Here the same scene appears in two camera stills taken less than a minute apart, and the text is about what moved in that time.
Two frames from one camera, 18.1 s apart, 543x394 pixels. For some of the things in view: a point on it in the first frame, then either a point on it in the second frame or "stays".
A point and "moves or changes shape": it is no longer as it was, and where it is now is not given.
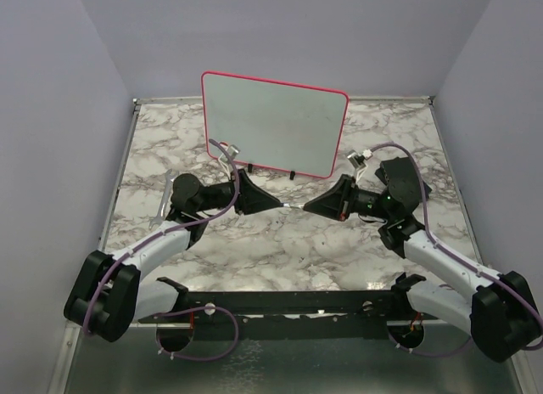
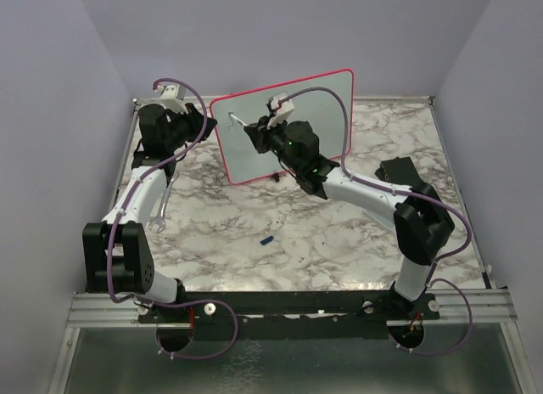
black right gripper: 329,205 -> 260,131
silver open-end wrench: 169,178 stays
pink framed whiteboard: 283,127 moves or changes shape
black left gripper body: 239,201 -> 183,127
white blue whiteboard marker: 293,205 -> 240,121
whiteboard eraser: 402,181 stays
